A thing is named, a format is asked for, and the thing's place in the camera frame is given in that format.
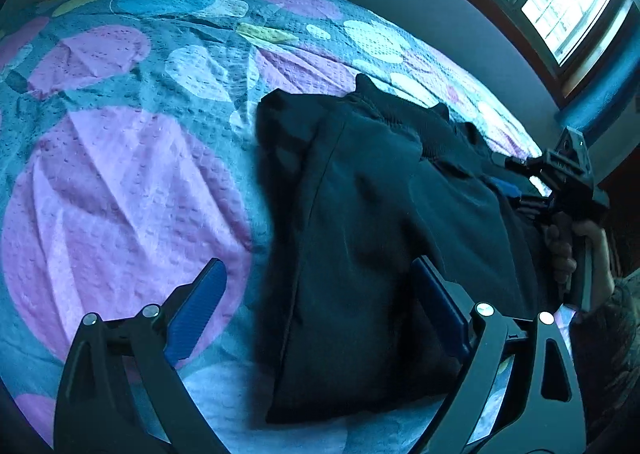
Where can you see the colourful dotted bedspread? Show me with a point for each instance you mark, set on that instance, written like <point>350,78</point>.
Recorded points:
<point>128,159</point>

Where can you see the black zip jacket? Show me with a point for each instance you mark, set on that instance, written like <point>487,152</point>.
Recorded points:
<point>360,186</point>

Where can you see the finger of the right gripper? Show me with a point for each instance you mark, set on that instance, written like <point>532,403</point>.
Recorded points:
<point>505,188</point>

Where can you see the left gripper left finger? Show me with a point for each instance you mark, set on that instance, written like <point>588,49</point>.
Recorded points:
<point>198,302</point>

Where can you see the person's right hand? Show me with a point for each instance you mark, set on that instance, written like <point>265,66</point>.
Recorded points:
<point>564,264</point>

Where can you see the blue curtain right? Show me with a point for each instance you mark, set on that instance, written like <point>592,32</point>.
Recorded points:
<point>594,109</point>

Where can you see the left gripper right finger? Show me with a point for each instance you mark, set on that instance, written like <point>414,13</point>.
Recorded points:
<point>448,308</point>

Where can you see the person's right forearm sleeve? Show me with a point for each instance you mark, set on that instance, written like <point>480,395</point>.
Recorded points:
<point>605,346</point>

